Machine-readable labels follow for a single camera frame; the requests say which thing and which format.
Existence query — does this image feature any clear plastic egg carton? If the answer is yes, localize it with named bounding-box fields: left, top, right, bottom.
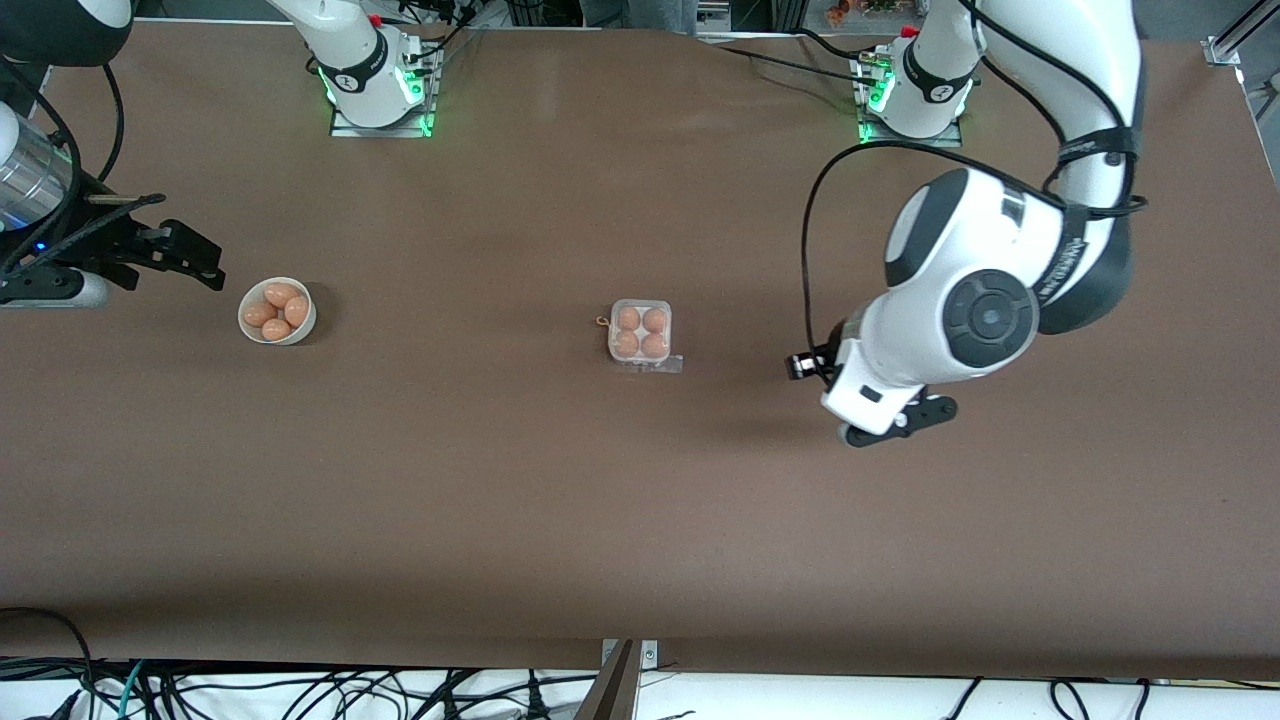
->
left=605, top=298, right=685, bottom=376

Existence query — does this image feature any black looped cable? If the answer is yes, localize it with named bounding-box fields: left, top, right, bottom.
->
left=0, top=607, right=96, bottom=720

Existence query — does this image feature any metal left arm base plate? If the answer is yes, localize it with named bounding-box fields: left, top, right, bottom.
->
left=853, top=50, right=966, bottom=149

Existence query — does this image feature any metal mounting bracket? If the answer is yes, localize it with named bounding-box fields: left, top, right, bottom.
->
left=600, top=638, right=659, bottom=673

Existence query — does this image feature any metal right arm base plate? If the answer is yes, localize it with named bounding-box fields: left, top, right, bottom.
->
left=330, top=45, right=438, bottom=139

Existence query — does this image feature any brown table cover sheet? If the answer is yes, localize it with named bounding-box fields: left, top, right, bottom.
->
left=0, top=22, right=1280, bottom=681

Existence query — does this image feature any aluminium frame rail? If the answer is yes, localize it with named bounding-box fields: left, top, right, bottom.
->
left=1203, top=0, right=1280, bottom=69

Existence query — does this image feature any white round bowl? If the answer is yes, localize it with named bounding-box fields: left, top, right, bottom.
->
left=238, top=277, right=318, bottom=347

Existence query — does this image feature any teal cable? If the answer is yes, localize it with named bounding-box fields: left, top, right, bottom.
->
left=118, top=660, right=151, bottom=720

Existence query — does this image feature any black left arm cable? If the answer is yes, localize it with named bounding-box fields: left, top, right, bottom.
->
left=798, top=0, right=1149, bottom=373

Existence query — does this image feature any person in grey trousers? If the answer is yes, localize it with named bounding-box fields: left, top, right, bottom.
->
left=580, top=0, right=696, bottom=33

